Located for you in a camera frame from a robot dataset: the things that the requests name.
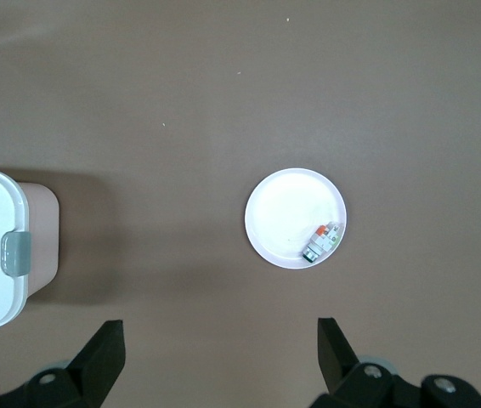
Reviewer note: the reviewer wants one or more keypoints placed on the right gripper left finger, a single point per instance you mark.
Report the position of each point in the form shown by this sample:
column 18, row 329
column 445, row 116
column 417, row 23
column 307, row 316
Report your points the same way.
column 92, row 370

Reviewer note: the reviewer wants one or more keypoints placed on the pink round plate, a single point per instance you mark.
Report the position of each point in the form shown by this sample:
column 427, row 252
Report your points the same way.
column 283, row 217

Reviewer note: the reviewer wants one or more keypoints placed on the white switch with orange end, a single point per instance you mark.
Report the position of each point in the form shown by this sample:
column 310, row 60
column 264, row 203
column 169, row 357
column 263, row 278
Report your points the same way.
column 321, row 243

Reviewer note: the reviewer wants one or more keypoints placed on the brown table cover mat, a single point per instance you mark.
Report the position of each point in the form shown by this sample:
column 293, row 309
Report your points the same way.
column 206, row 106

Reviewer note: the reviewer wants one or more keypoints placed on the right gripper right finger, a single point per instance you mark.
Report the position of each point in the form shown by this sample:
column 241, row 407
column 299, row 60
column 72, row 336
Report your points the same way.
column 351, row 382

